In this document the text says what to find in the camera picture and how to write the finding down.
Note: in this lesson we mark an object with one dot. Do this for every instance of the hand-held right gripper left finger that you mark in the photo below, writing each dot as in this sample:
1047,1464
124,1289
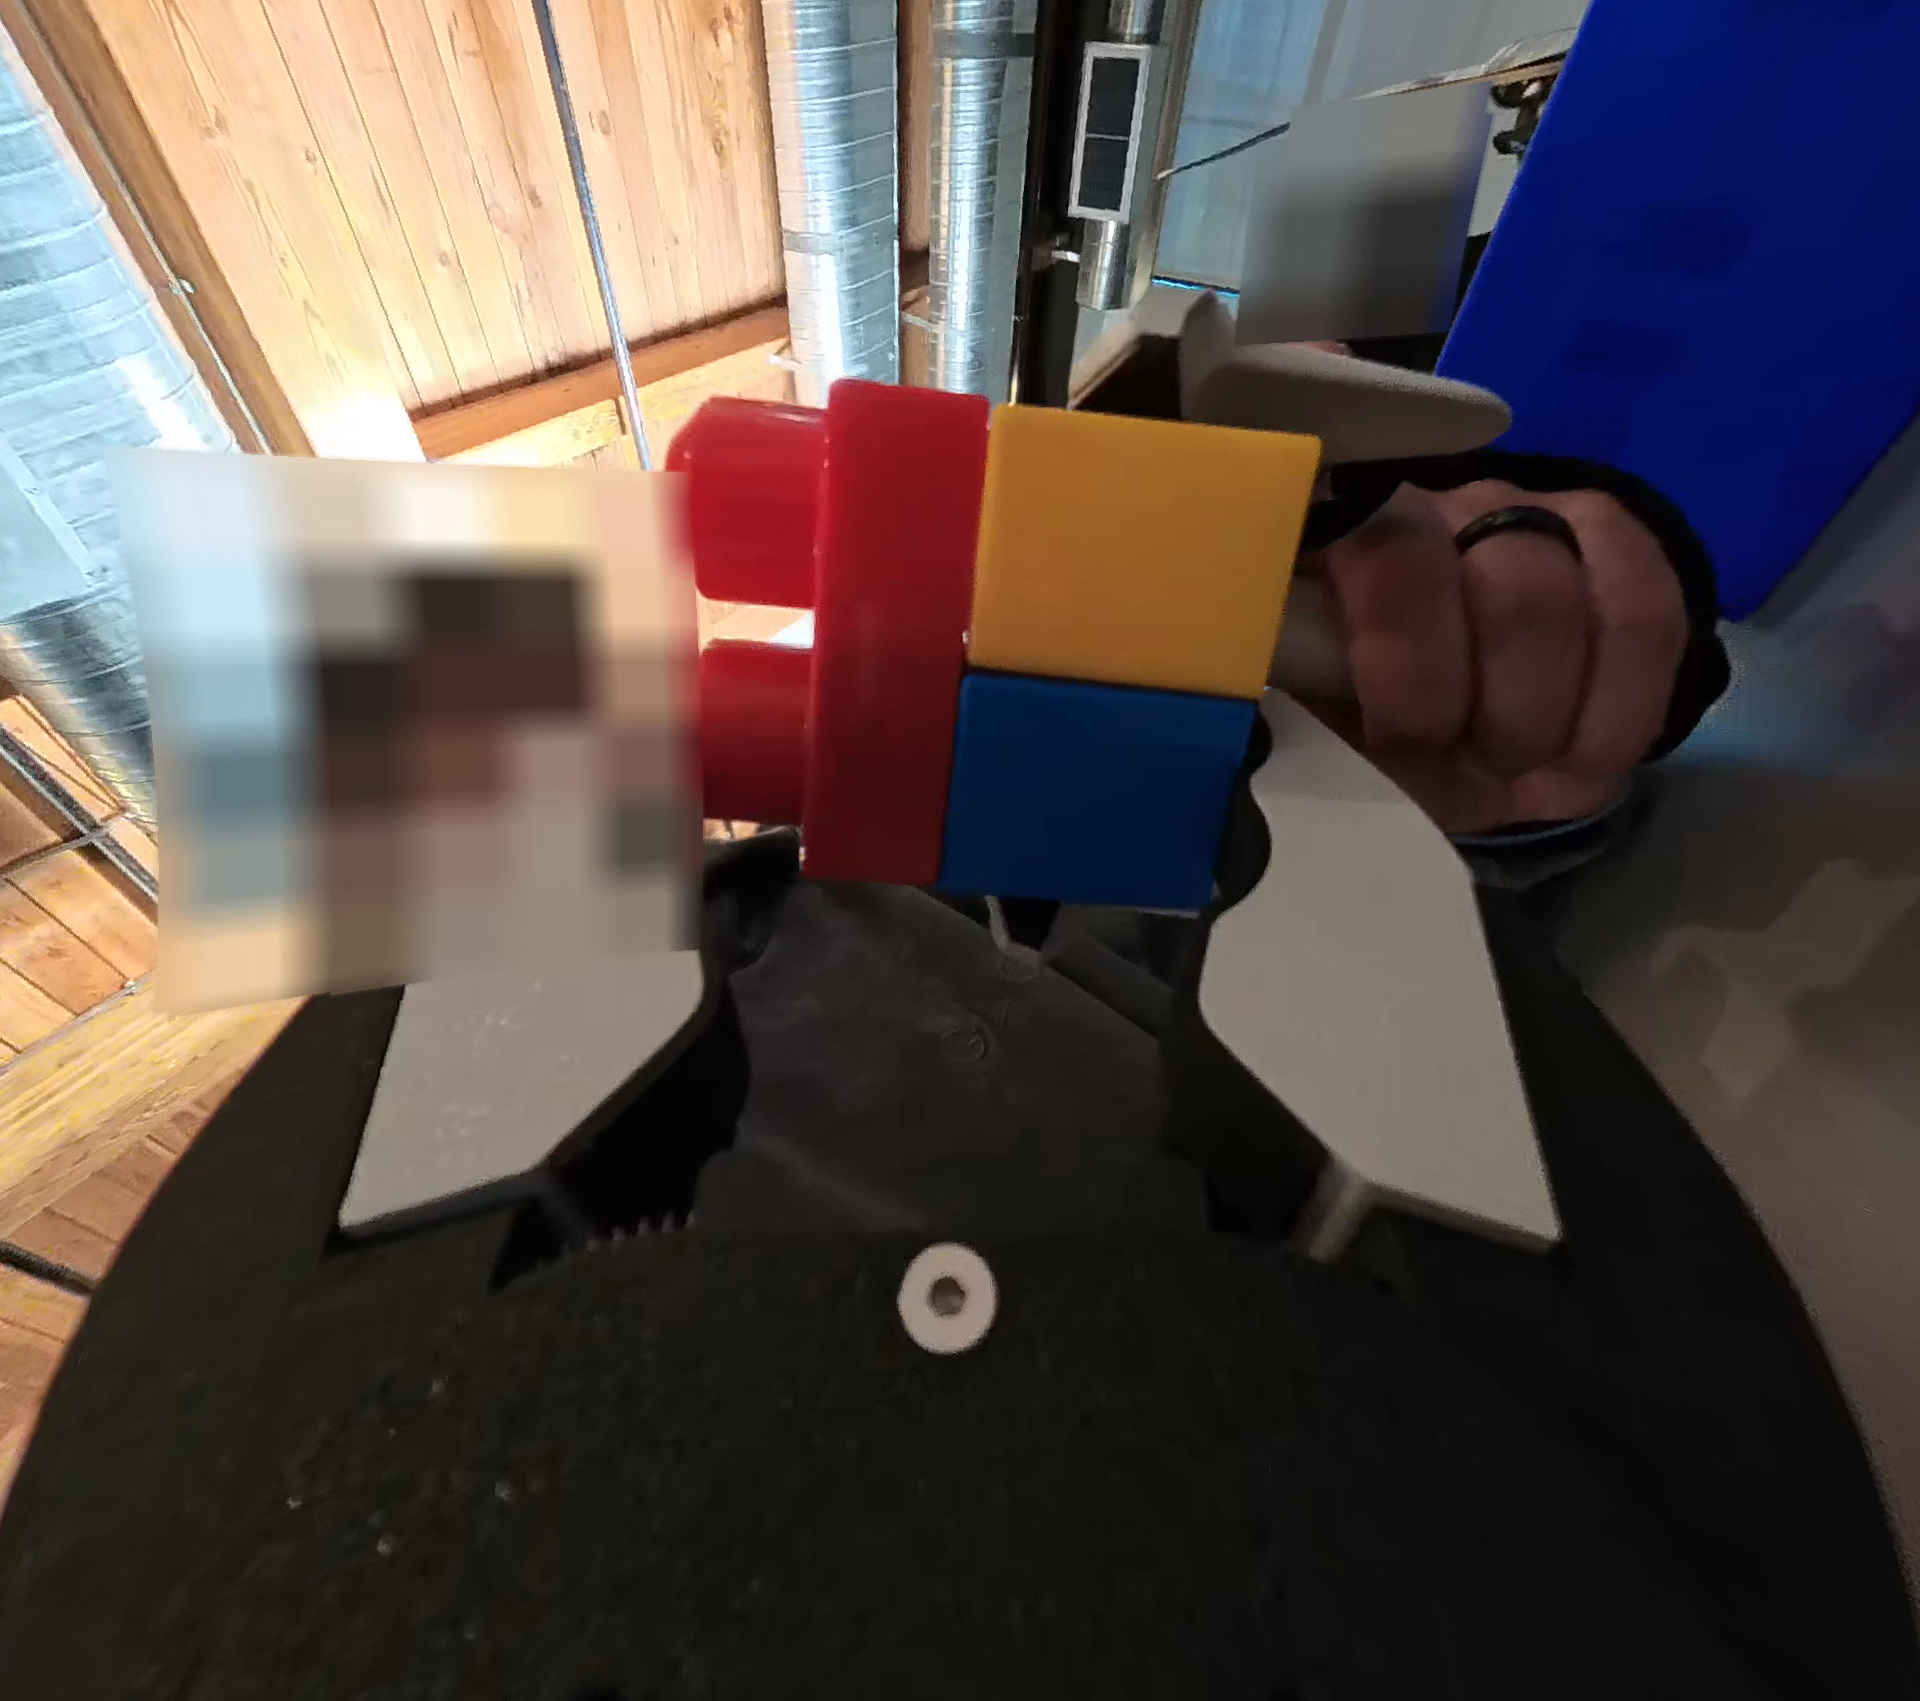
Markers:
510,1086

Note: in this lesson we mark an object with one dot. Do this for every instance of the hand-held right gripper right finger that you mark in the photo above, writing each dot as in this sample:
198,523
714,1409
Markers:
1350,980

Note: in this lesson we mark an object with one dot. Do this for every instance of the yellow single-stud toy block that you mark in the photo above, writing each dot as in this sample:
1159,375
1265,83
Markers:
1141,547

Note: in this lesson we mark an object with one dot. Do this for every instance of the blue single-stud toy block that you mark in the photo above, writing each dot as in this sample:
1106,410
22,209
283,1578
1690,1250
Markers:
1094,786

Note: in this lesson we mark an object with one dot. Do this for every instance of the blue plastic bin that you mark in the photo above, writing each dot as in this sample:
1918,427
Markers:
1695,230

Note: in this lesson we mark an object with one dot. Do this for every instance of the red two-stud toy block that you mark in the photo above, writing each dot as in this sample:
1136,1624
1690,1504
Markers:
885,620

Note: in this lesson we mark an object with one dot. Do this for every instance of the grey desk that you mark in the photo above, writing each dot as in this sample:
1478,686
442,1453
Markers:
1725,980

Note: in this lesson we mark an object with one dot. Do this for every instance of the person's left hand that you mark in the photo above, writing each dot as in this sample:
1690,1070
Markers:
1471,680

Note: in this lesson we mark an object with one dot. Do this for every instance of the thin metal pipe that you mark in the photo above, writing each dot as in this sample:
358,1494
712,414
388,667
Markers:
571,127

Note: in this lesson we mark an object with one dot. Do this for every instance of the grey metal duct panel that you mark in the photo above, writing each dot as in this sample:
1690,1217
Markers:
1171,7

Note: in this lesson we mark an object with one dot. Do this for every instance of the wide silver ventilation duct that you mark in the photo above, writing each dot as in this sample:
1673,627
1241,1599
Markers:
74,456

